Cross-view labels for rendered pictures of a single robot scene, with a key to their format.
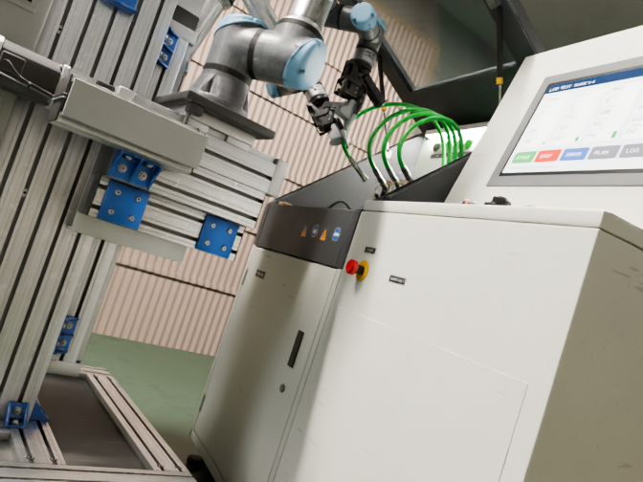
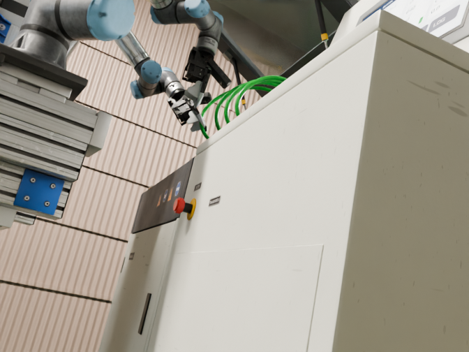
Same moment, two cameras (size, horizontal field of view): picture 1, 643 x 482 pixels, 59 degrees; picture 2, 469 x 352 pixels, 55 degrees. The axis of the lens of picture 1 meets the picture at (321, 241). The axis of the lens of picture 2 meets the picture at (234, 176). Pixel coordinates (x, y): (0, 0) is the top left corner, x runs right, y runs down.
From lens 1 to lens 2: 0.49 m
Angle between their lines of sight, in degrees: 13
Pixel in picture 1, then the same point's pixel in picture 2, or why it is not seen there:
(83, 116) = not seen: outside the picture
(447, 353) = (250, 251)
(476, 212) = (271, 96)
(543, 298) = (331, 137)
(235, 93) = (45, 47)
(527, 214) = (312, 66)
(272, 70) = (77, 20)
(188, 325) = not seen: hidden behind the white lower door
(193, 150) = not seen: outside the picture
